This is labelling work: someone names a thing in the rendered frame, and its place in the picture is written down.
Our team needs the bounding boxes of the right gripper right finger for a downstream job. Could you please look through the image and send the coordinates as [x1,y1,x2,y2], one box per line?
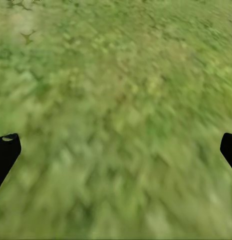
[220,133,232,167]

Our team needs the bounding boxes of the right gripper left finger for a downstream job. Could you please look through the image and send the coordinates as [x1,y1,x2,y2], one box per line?
[0,133,22,186]

